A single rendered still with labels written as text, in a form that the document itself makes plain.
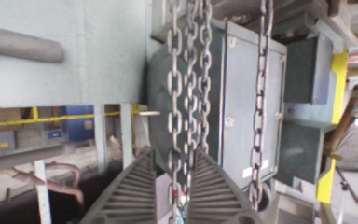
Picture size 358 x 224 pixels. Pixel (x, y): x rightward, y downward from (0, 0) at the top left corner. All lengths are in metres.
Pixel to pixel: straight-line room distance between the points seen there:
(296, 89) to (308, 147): 0.13
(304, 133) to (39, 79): 0.67
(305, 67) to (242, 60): 0.17
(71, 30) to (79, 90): 0.18
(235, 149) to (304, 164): 0.19
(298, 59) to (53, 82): 0.64
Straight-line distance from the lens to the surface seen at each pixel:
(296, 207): 2.53
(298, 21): 0.50
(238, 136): 0.29
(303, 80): 0.42
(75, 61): 0.54
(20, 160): 0.54
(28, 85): 0.52
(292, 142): 0.43
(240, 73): 0.28
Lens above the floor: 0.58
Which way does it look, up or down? 6 degrees up
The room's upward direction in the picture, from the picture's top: 180 degrees counter-clockwise
